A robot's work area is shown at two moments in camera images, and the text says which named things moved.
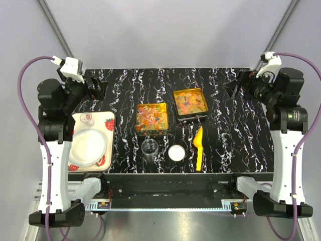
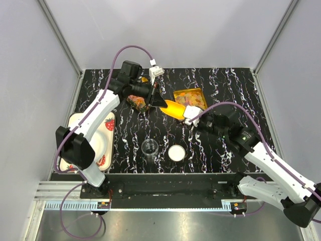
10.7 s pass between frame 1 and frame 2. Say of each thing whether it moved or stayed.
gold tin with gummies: stayed
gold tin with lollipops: moved
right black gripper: moved
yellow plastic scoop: moved
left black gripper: moved
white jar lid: stayed
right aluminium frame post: stayed
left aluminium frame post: stayed
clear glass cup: stayed
